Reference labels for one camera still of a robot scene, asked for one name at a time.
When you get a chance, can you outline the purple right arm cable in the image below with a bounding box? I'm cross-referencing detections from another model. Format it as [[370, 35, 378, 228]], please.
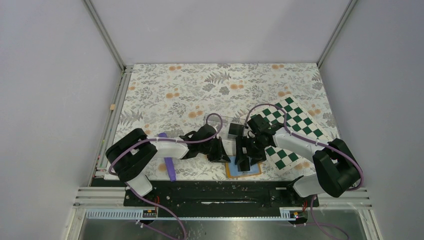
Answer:
[[244, 103, 365, 239]]

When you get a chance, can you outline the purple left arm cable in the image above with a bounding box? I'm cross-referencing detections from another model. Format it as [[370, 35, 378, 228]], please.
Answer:
[[107, 112, 223, 239]]

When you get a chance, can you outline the clear acrylic card box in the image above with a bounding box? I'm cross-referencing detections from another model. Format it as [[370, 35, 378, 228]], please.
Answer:
[[203, 113, 250, 140]]

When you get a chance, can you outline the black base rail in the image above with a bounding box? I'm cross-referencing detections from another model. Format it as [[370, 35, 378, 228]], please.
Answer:
[[91, 178, 355, 220]]

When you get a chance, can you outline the right aluminium frame post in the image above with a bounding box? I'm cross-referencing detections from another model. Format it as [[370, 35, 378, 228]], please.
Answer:
[[316, 0, 358, 69]]

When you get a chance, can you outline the black credit card stack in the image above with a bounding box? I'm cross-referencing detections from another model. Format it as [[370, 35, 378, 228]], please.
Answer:
[[228, 122, 245, 140]]

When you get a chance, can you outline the purple marker pen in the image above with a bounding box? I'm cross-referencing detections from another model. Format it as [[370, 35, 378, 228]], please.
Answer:
[[161, 142, 177, 182]]

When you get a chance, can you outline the aluminium frame post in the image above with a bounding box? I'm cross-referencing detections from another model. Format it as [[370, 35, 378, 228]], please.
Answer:
[[316, 0, 358, 69], [82, 0, 127, 72]]

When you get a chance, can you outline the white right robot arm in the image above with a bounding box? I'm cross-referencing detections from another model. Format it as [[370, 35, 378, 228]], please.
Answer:
[[229, 115, 363, 206]]

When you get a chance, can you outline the left aluminium frame post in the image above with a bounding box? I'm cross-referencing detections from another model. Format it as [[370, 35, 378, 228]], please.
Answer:
[[82, 0, 127, 72]]

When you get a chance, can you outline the orange leather card holder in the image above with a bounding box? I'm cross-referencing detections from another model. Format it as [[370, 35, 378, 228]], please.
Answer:
[[225, 156, 262, 179]]

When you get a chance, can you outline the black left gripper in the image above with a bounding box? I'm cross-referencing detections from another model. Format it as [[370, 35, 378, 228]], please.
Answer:
[[199, 136, 230, 163]]

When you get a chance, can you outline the green white chessboard mat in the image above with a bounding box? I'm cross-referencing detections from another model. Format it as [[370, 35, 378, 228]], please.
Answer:
[[251, 96, 335, 176]]

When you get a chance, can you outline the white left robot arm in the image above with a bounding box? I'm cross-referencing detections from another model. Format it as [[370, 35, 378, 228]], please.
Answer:
[[105, 124, 230, 206]]

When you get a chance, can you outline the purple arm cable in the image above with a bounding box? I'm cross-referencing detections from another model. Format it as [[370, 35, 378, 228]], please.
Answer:
[[244, 103, 365, 239], [107, 112, 223, 239]]

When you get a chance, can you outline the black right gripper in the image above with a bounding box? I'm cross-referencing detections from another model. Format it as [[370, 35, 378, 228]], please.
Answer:
[[234, 134, 269, 166]]

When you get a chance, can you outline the floral patterned table mat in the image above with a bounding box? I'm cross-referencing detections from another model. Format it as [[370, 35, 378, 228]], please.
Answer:
[[90, 62, 355, 186]]

